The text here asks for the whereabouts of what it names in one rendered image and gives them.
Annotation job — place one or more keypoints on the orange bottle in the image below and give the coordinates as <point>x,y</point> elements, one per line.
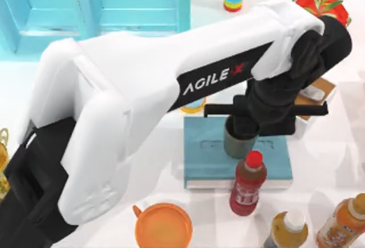
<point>342,222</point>

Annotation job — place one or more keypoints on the red plant pot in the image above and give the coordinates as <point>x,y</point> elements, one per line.
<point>316,4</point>

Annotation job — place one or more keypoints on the orange cup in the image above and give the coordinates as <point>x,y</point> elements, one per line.
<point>162,228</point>

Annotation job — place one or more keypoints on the golden trophy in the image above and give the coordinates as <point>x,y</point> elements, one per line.
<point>2,159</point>

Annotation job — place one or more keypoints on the light blue rack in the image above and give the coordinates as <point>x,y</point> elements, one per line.
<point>85,5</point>

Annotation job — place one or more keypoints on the blue book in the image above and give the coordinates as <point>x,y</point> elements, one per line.
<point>205,151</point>

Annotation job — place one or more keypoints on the red bottle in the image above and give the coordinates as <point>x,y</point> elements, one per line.
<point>247,185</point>

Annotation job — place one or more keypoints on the brown bottle with white cap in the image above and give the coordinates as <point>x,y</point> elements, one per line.
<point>288,231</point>

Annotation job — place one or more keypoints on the brown and white box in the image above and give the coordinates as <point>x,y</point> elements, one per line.
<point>325,87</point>

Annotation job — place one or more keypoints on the yellow round cup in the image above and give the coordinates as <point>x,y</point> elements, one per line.
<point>195,106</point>

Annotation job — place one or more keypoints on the grey cup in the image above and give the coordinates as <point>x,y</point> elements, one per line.
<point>238,148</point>

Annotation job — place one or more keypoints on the pale grey rounded box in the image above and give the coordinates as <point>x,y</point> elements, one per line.
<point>315,91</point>

